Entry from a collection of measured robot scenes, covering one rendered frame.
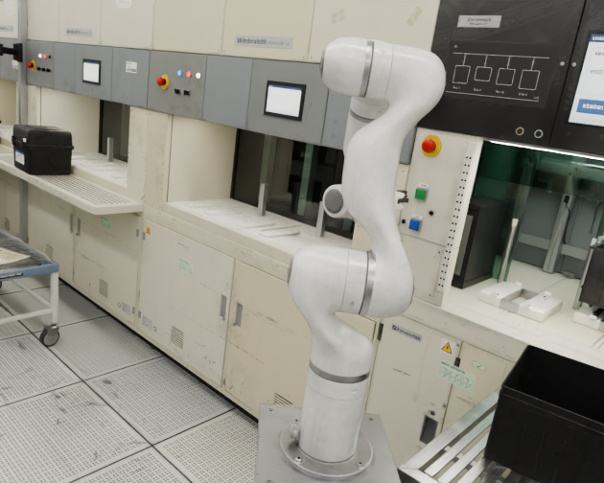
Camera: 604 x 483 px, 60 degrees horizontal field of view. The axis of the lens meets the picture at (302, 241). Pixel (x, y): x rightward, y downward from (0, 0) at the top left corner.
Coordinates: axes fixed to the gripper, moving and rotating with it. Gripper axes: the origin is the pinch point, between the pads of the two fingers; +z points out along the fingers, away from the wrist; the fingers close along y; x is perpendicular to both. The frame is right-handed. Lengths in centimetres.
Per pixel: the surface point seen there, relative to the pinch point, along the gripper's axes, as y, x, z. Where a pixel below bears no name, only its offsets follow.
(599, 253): 46, -10, 44
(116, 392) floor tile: -119, -120, -20
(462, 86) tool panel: 6.5, 33.0, 11.8
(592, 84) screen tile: 40, 36, 12
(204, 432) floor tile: -70, -120, -5
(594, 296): 49, -23, 44
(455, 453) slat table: 46, -44, -36
